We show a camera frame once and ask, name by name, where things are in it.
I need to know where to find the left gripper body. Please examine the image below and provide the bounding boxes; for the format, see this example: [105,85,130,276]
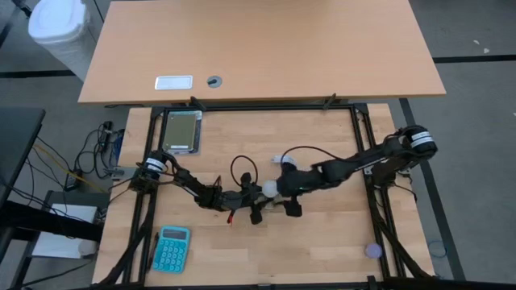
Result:
[220,172,264,226]

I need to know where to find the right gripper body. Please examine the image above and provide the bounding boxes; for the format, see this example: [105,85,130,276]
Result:
[277,164,323,218]

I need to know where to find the white light bulb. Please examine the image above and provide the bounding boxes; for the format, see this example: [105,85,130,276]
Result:
[261,180,280,198]

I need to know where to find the teal calculator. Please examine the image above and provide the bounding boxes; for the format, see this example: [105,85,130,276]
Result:
[152,226,191,275]

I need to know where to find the purple round disc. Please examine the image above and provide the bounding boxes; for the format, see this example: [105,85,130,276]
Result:
[364,243,383,259]

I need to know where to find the black pen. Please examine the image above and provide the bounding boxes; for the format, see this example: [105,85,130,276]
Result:
[147,232,160,271]

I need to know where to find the white rectangular desk plate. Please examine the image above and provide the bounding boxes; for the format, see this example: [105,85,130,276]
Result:
[154,75,194,91]

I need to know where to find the wooden desk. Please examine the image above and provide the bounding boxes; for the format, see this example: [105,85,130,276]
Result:
[77,0,447,106]

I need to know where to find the black power adapter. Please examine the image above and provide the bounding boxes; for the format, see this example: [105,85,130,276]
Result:
[64,171,81,193]

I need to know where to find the white box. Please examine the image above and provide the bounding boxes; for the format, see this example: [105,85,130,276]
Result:
[31,203,100,259]

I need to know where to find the black side table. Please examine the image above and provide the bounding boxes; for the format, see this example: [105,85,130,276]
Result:
[0,106,46,206]

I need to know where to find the white trash bin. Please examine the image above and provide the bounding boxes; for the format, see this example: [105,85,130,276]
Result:
[27,0,98,81]

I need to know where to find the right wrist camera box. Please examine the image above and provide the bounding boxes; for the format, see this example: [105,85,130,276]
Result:
[284,171,307,193]

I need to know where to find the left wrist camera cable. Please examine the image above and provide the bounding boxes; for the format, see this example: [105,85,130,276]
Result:
[230,155,259,190]

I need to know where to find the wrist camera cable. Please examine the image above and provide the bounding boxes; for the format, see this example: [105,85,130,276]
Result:
[281,145,343,166]
[230,155,259,190]

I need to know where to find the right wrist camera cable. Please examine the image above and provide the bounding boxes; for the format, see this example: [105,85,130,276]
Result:
[281,145,343,166]

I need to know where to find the black table frame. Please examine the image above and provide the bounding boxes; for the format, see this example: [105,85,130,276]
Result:
[92,102,436,290]

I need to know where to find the black floor cable tangle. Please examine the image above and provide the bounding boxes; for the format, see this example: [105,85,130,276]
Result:
[74,120,126,182]

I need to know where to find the yellow floor cable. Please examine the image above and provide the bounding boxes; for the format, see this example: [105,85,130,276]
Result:
[34,143,108,193]

